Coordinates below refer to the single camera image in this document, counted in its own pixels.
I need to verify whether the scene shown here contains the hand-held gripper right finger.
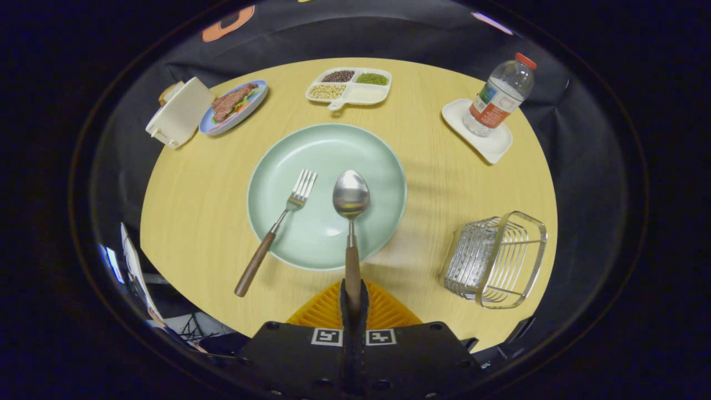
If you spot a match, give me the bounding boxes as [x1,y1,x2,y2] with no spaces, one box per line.
[355,279,482,400]

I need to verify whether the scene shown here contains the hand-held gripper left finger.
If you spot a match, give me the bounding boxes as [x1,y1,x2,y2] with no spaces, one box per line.
[236,279,356,400]

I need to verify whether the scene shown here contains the fork with wooden handle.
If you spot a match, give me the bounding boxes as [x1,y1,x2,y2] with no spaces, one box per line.
[234,169,318,298]

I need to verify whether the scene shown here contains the spoon with wooden handle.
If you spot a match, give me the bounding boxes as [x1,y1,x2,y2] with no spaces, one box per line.
[332,169,371,312]

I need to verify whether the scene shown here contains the white paper sheets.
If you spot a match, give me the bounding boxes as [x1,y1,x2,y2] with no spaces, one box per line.
[121,222,167,328]

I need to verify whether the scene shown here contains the blue object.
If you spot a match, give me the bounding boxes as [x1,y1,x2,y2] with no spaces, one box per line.
[99,243,124,284]

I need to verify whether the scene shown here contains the pale green plate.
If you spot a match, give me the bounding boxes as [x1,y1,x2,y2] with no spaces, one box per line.
[247,123,408,272]

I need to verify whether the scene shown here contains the white square coaster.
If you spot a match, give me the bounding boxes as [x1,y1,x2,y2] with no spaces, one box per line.
[442,98,513,165]

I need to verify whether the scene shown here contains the blue plate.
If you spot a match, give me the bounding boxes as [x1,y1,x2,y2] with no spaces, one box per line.
[199,79,269,136]

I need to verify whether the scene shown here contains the cooked steak piece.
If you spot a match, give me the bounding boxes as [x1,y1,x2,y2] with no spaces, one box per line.
[212,83,259,122]

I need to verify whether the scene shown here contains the white divided bean tray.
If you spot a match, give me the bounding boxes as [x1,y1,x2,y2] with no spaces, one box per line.
[305,67,393,111]

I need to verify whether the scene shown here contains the white toaster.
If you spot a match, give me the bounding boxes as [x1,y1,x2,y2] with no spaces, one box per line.
[146,77,216,149]

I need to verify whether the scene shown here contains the clear water bottle red cap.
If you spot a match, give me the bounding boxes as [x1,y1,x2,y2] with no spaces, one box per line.
[463,52,538,138]

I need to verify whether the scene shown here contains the toasted bread slice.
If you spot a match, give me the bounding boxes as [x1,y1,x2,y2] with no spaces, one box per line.
[158,81,185,107]

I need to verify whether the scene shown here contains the metal wire basket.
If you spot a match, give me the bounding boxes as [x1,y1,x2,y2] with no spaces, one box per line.
[443,211,548,309]

